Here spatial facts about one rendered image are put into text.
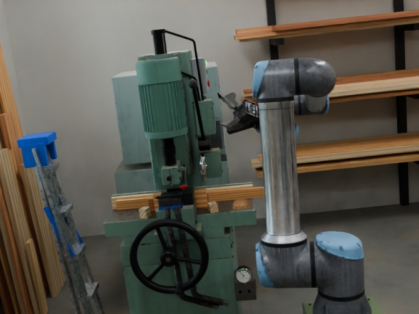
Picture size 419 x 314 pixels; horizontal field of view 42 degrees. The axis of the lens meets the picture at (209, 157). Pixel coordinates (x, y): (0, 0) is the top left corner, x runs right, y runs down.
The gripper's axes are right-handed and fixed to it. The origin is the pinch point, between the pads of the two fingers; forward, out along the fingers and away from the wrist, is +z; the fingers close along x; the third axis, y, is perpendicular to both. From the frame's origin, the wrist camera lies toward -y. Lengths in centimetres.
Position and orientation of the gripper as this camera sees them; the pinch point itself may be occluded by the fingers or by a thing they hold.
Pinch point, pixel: (217, 108)
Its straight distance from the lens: 210.9
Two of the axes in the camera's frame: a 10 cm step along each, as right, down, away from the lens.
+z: -8.3, -2.8, -4.9
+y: 5.6, -4.8, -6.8
